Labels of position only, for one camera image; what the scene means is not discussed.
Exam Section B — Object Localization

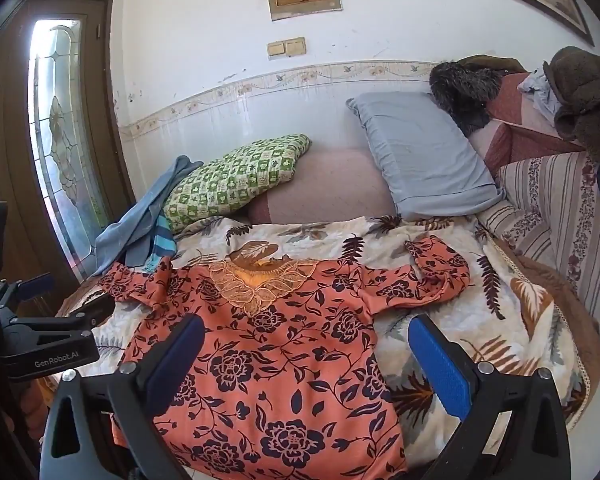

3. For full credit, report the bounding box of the orange floral blouse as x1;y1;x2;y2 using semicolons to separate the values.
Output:
100;235;473;480

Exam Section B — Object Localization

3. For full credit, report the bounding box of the pink pillow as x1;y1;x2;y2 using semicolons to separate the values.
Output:
247;147;398;226

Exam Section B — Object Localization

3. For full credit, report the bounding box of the red and pink quilt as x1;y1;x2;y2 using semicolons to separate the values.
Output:
467;72;588;181

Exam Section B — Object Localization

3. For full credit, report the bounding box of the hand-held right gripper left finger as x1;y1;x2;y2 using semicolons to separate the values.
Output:
40;314;207;480

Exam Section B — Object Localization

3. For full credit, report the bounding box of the grey-blue cloth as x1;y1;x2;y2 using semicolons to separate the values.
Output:
95;155;204;276

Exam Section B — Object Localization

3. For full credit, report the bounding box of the brown fleece garment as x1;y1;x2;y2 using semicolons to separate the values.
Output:
542;35;600;163

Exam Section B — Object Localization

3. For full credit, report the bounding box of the cream leaf-print blanket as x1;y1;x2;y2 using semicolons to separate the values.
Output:
60;215;600;480

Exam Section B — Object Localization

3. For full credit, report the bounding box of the beige double light switch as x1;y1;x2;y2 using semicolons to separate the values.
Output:
267;36;307;59

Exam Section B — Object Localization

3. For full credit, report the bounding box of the blue striped cloth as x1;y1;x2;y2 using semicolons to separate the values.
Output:
142;215;178;273

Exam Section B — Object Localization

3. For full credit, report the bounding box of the pale blue crumpled cloth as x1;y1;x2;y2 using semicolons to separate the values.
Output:
517;67;566;126

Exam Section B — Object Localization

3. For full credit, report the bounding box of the green patterned pillow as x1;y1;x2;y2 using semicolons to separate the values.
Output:
162;133;313;233

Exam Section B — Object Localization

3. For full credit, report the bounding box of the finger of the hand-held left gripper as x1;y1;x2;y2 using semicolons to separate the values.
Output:
0;272;53;311
55;296;116;330

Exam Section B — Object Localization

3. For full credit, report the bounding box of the brown stained-glass door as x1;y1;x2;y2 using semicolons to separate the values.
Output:
0;0;136;291

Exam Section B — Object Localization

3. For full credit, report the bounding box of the grey-blue pillow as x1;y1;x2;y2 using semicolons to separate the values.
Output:
346;91;506;222

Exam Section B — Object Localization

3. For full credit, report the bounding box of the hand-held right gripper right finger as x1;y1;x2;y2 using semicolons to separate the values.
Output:
407;314;573;480

